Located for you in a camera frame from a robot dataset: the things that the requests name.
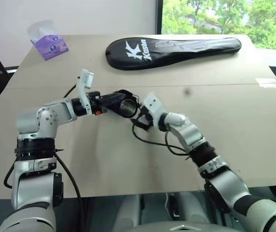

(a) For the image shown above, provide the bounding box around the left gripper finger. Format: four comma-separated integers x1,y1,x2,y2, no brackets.
105,104,123,115
101,93,127,108

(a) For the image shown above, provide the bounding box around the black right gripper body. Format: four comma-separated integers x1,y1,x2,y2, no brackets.
138,108,153,132

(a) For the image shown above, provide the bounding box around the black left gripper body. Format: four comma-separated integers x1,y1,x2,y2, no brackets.
87,90,108,116

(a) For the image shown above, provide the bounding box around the metal cup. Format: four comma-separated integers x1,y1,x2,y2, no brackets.
120,98,137,115

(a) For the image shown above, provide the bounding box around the black drawstring pouch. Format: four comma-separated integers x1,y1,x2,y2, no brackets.
107,88,141,119

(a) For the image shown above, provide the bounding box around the black Kason racket cover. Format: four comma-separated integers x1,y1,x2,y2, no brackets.
105,36,242,71

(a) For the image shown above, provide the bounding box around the purple tissue pack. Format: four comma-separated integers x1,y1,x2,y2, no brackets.
27,20,70,61

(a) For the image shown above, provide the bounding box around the silver robot torso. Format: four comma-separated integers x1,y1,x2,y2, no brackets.
118,190,234,232

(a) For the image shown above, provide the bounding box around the window with green trees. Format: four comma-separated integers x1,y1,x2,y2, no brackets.
155,0,276,51

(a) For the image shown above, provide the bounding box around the clear tape strip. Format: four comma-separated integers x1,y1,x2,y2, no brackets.
255,77,276,88

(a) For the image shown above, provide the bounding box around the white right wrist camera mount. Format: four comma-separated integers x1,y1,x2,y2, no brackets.
141,91,166,127

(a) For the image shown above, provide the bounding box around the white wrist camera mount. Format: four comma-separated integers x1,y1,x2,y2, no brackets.
76,68,95,115
141,91,166,127

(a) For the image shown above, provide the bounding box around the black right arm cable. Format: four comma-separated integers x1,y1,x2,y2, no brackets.
131,122,192,157

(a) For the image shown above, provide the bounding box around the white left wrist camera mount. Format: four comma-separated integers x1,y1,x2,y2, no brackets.
76,68,95,115

